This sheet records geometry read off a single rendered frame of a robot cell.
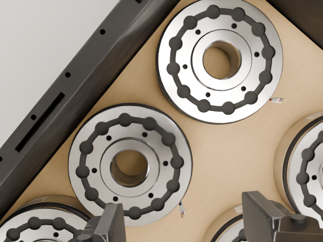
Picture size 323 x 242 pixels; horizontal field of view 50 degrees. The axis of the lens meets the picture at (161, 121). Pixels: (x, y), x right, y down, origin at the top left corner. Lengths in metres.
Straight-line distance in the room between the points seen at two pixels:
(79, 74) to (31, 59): 0.26
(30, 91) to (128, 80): 0.19
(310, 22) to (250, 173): 0.14
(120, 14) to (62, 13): 0.25
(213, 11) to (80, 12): 0.21
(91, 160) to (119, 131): 0.03
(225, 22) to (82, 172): 0.17
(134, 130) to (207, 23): 0.10
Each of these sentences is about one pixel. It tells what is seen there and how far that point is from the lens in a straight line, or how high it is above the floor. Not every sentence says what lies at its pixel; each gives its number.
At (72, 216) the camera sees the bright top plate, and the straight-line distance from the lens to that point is 0.30.
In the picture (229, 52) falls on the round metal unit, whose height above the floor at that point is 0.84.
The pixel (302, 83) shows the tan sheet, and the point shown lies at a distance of 0.34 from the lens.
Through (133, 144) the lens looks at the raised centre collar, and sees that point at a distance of 0.28.
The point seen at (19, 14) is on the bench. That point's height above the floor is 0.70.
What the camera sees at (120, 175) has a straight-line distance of 0.30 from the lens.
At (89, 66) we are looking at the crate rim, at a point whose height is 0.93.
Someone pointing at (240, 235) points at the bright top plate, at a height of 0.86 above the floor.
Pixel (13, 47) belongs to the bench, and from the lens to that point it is 0.48.
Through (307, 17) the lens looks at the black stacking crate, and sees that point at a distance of 0.32.
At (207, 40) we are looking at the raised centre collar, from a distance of 0.28.
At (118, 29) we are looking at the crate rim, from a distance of 0.21.
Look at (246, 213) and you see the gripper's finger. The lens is 0.16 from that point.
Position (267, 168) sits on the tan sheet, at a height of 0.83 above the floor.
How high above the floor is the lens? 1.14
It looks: 86 degrees down
